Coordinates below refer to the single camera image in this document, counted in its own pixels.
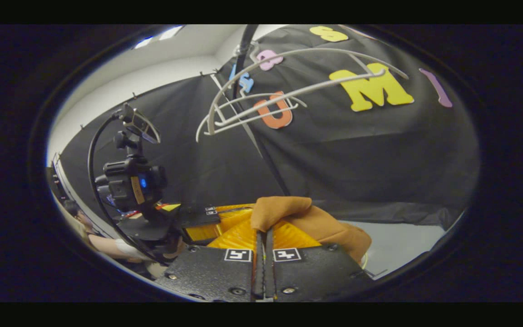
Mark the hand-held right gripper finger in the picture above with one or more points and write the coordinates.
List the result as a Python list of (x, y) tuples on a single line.
[(269, 272), (258, 272)]

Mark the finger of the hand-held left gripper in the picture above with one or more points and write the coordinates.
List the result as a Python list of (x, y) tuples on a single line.
[(202, 232), (198, 217)]

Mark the brown shirt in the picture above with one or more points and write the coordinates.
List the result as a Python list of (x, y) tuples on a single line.
[(325, 227)]

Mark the white clothes hanger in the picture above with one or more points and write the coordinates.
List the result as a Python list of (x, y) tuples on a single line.
[(199, 129), (375, 73)]

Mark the black clothes rack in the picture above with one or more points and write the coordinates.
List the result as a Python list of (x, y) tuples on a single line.
[(245, 45)]

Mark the person's head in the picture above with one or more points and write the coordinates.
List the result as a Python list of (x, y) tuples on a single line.
[(73, 211)]

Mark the ceiling light panel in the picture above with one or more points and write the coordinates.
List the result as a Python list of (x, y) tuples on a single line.
[(170, 32)]

